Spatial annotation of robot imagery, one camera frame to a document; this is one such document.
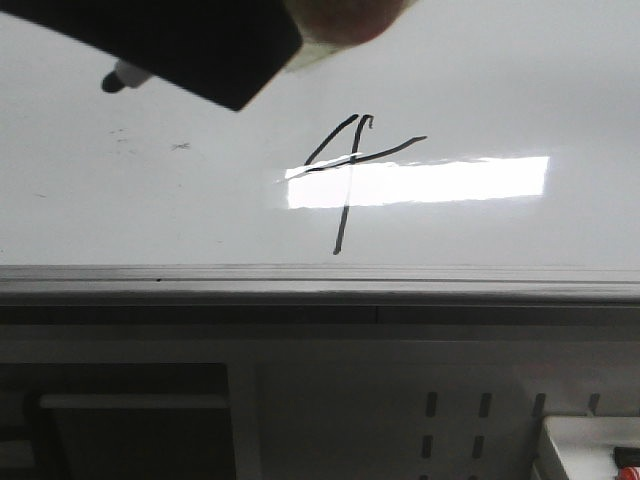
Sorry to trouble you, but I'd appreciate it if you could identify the dark shelf bracket with bar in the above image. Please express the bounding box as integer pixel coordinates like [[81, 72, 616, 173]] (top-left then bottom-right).
[[1, 363, 237, 479]]

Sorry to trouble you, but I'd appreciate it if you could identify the red capped marker in tray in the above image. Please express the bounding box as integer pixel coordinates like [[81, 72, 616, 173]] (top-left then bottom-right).
[[616, 466, 640, 480]]

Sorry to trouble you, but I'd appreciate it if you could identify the grey perforated pegboard panel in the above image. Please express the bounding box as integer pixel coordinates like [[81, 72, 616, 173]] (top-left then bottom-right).
[[257, 364, 639, 479]]

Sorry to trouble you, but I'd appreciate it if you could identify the white whiteboard with grey frame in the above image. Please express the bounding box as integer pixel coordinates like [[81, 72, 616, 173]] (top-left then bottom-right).
[[1, 1, 639, 325]]

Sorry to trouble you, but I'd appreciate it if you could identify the white whiteboard marker with tape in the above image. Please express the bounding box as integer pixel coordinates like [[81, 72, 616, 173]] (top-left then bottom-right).
[[101, 0, 416, 94]]

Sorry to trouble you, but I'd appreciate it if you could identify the black marker in tray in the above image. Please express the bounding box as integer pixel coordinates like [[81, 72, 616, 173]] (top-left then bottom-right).
[[613, 447, 640, 469]]

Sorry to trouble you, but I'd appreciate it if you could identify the white plastic marker tray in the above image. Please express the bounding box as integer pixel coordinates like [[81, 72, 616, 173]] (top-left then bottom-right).
[[530, 416, 639, 479]]

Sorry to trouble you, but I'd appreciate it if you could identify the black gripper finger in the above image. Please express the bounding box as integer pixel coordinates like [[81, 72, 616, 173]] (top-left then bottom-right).
[[1, 1, 303, 111]]

